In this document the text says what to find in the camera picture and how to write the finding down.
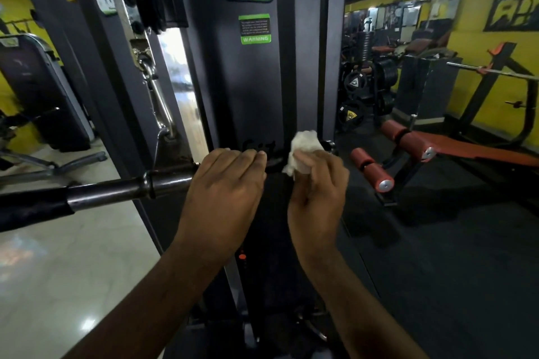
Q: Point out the person's right hand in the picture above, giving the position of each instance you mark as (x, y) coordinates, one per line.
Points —
(318, 207)

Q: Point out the person's left hand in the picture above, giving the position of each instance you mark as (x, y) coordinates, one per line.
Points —
(223, 203)

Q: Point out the white cleaning wipe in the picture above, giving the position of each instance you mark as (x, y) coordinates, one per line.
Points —
(303, 144)

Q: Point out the chrome black bar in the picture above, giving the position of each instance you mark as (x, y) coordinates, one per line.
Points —
(105, 192)

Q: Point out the person's left forearm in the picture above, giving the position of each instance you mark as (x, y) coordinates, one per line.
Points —
(147, 312)

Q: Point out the person's right forearm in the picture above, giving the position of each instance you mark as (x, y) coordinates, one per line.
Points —
(362, 316)

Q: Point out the silver carabiner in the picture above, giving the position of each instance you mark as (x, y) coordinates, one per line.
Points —
(162, 106)

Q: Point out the rack of weight plates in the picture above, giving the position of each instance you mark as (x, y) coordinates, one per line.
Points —
(358, 85)

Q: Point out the dark grey cabinet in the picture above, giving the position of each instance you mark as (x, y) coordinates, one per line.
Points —
(425, 85)

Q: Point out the maroon bench pad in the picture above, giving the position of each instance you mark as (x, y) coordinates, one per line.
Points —
(471, 148)

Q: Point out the green warning label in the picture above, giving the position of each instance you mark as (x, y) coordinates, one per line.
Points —
(254, 28)

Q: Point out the black orange bench press rack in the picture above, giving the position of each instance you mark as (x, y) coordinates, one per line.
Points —
(484, 89)

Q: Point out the black padded machine shroud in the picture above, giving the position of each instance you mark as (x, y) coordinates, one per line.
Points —
(38, 89)

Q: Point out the chrome barbell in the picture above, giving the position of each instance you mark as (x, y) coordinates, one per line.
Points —
(505, 73)

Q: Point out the dark framed yellow window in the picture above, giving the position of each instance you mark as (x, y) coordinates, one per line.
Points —
(513, 5)

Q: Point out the black weight machine frame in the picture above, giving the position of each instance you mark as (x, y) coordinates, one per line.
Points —
(261, 89)

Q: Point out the grey leg machine frame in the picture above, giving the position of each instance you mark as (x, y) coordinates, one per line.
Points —
(76, 163)

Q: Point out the frameless wall mirror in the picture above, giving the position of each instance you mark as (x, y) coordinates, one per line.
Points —
(391, 13)

